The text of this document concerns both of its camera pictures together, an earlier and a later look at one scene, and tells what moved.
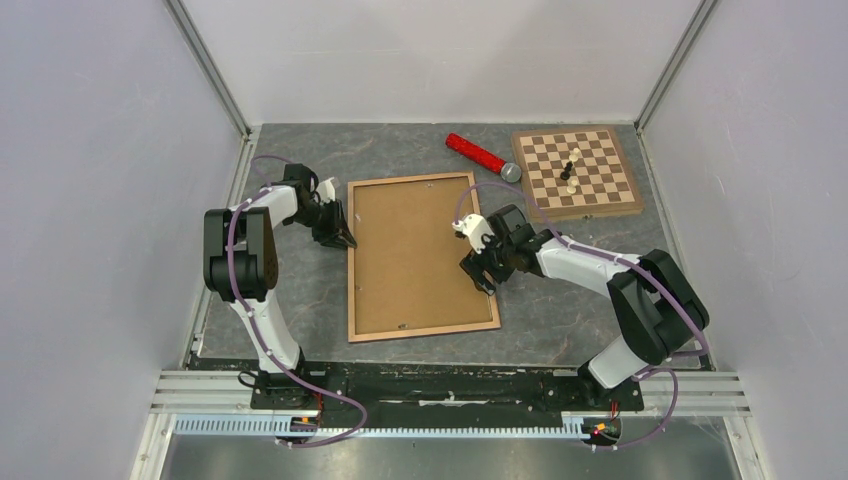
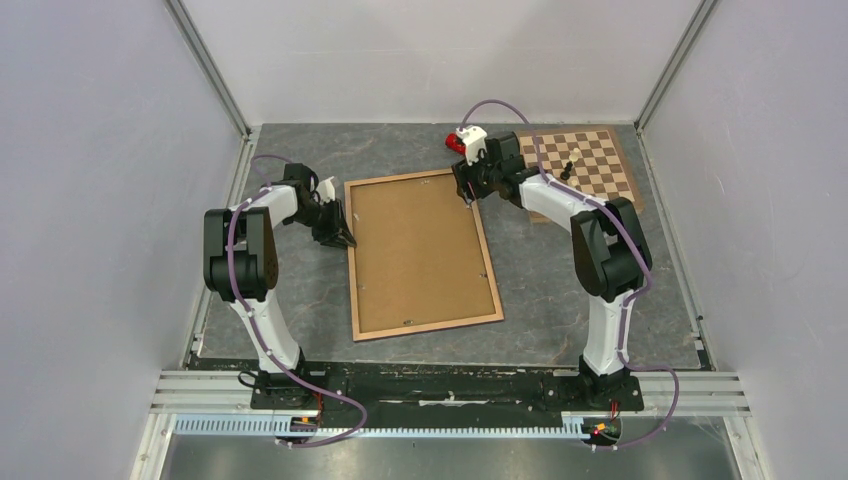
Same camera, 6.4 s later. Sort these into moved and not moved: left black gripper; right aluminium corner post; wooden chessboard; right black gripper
Moved: right black gripper
Not moved: right aluminium corner post; wooden chessboard; left black gripper
